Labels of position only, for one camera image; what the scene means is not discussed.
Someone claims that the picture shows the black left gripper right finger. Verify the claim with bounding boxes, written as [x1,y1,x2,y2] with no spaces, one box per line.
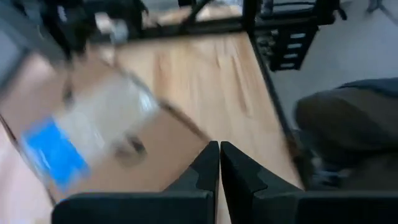
[220,141,398,224]

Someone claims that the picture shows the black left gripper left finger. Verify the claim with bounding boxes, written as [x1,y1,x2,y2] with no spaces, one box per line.
[51,141,220,224]

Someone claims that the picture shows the brown cardboard shipping box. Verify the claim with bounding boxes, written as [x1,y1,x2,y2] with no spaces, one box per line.
[0,52,212,205]

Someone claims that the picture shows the person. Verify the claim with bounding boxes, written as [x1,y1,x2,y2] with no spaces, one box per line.
[294,77,398,191]

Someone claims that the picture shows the black slotted equipment rack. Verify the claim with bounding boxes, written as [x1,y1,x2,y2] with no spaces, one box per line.
[242,0,348,73]

